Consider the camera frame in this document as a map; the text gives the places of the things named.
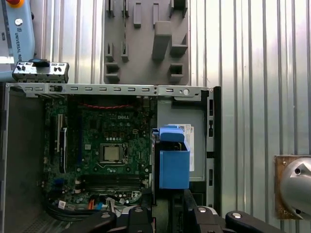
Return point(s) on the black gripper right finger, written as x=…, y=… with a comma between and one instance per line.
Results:
x=206, y=221

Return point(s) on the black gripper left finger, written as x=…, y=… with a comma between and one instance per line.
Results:
x=138, y=221

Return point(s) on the hard disk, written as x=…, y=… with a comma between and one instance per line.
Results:
x=175, y=170

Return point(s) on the black RAM slot bank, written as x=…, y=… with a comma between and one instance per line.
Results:
x=111, y=182

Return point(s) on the CPU socket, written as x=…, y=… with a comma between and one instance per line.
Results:
x=124, y=153

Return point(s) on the silver CPU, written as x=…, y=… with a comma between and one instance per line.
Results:
x=111, y=153

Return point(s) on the black PC case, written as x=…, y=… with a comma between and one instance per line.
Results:
x=216, y=145

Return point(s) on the green motherboard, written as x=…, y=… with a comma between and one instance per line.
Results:
x=92, y=128

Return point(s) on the grey power supply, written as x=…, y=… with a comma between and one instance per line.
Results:
x=170, y=114

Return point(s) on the grey parts rack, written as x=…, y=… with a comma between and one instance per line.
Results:
x=143, y=68

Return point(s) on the pale blue teach pendant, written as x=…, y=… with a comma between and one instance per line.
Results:
x=23, y=41

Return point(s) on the square brown base plate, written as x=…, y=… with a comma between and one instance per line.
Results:
x=278, y=194

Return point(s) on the metal slot cover bracket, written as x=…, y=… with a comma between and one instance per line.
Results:
x=41, y=72

